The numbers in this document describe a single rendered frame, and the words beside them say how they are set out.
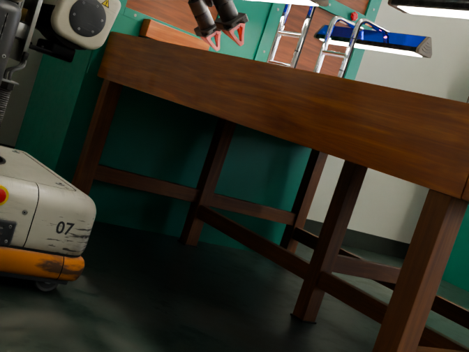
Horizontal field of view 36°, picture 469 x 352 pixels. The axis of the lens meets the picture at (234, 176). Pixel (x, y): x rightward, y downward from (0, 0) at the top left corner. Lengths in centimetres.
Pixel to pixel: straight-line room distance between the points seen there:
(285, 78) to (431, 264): 68
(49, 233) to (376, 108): 86
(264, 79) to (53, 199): 65
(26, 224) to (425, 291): 96
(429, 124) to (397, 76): 349
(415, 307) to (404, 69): 367
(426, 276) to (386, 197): 372
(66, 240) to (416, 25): 363
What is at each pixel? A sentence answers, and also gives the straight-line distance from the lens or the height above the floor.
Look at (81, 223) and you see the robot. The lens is 190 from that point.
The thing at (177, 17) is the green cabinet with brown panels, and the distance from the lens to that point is 308.
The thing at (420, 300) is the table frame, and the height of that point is 36.
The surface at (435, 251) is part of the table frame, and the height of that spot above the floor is 46.
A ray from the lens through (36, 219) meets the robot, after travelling 186.
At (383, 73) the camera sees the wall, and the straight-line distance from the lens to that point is 494.
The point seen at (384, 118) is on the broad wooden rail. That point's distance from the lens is 164.
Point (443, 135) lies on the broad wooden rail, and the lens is 152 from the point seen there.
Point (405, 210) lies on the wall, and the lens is 539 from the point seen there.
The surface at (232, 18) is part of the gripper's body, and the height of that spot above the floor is 88.
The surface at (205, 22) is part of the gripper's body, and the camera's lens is 258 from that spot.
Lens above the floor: 59
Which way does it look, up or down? 4 degrees down
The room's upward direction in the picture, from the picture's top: 18 degrees clockwise
